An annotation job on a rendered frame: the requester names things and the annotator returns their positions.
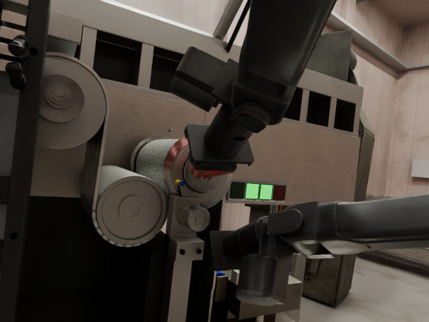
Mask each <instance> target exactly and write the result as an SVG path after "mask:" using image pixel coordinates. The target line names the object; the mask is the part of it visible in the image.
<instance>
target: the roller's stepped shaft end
mask: <svg viewBox="0 0 429 322"><path fill-rule="evenodd" d="M45 99H46V101H47V103H48V105H49V106H50V107H52V108H53V109H55V110H64V109H67V108H68V107H69V106H70V105H71V103H72V101H73V93H72V91H71V89H70V88H69V87H68V86H66V85H65V84H61V83H54V84H51V85H50V86H49V87H48V88H47V89H46V92H45Z"/></svg>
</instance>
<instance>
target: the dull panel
mask: <svg viewBox="0 0 429 322"><path fill-rule="evenodd" d="M112 246H113V244H111V243H109V242H108V241H107V240H105V239H104V238H102V236H101V235H100V234H99V233H98V231H97V230H96V228H95V226H94V224H93V222H92V220H91V218H90V216H89V214H88V212H87V210H86V209H85V207H84V205H83V203H82V200H81V198H77V197H41V196H30V198H29V209H28V216H27V227H26V239H25V245H24V256H23V262H22V273H21V280H20V291H19V294H20V295H23V294H30V293H43V292H50V291H63V290H71V289H83V288H96V287H103V286H108V285H109V274H110V263H111V257H112Z"/></svg>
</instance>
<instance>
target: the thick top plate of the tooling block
mask: <svg viewBox="0 0 429 322"><path fill-rule="evenodd" d="M221 272H223V273H224V274H225V275H227V276H229V277H228V283H227V294H226V300H221V301H219V302H220V303H221V304H222V305H223V306H224V307H226V308H227V309H228V310H229V311H230V312H231V313H232V314H233V315H234V316H235V317H236V318H238V320H240V319H247V318H254V317H257V316H264V315H268V314H274V313H279V312H285V311H292V310H296V309H299V304H300V298H301V286H302V282H301V281H299V280H297V279H295V278H294V277H292V276H290V275H289V282H288V288H287V298H286V301H285V302H284V303H283V304H275V305H272V306H262V305H254V304H250V303H246V302H242V301H241V300H238V299H237V298H236V293H237V285H236V284H235V283H233V282H232V281H231V274H232V270H227V271H221Z"/></svg>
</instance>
